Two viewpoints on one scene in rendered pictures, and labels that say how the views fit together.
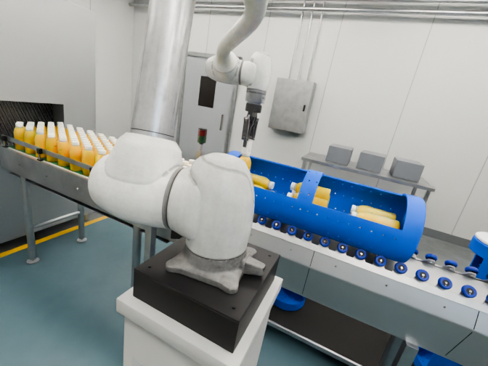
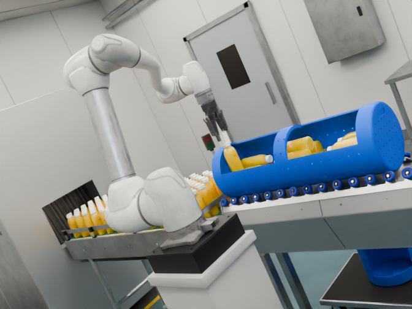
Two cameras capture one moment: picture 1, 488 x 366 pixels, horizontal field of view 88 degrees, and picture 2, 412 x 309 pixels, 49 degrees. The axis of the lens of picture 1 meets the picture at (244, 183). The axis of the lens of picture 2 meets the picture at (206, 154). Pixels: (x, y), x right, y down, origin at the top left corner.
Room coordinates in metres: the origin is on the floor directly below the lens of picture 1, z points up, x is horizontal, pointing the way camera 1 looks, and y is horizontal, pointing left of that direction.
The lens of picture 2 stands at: (-0.88, -0.81, 1.60)
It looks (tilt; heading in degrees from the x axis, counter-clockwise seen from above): 9 degrees down; 25
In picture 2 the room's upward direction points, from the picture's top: 25 degrees counter-clockwise
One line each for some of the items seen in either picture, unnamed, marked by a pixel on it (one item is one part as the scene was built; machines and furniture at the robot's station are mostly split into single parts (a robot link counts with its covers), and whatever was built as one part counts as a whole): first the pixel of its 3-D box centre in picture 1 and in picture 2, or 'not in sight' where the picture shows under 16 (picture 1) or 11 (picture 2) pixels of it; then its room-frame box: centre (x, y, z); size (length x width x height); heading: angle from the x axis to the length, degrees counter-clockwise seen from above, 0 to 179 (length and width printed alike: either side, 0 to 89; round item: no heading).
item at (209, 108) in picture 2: (252, 113); (211, 110); (1.21, 0.02, 1.44); 0.08 x 0.07 x 0.09; 159
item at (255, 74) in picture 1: (256, 71); (193, 78); (1.21, 0.03, 1.62); 0.13 x 0.11 x 0.16; 83
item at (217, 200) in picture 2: not in sight; (224, 194); (1.34, 0.20, 0.96); 0.40 x 0.01 x 0.03; 159
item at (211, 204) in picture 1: (217, 200); (168, 197); (0.56, 0.06, 1.25); 0.18 x 0.16 x 0.22; 84
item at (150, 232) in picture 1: (147, 278); not in sight; (1.11, 0.42, 0.50); 0.04 x 0.04 x 1.00; 69
